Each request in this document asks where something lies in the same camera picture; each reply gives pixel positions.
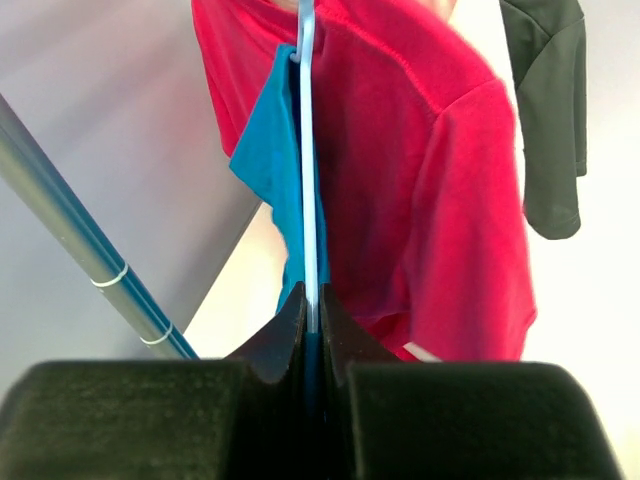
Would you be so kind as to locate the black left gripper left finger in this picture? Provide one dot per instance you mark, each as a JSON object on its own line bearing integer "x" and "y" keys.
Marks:
{"x": 239, "y": 417}

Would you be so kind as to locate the red t shirt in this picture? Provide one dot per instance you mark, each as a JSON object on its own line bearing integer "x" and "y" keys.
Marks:
{"x": 414, "y": 136}

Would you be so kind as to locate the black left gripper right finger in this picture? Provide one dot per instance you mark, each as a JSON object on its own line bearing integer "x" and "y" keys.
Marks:
{"x": 388, "y": 419}

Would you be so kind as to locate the dark green t shirt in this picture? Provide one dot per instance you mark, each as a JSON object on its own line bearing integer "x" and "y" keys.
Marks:
{"x": 548, "y": 48}

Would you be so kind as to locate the grey metal rack pole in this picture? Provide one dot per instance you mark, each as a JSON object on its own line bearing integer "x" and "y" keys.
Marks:
{"x": 27, "y": 170}

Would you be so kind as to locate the light blue wire hanger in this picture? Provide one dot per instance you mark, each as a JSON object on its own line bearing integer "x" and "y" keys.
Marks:
{"x": 304, "y": 56}

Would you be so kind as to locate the blue t shirt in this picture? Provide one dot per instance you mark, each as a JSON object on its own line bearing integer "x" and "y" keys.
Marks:
{"x": 267, "y": 159}

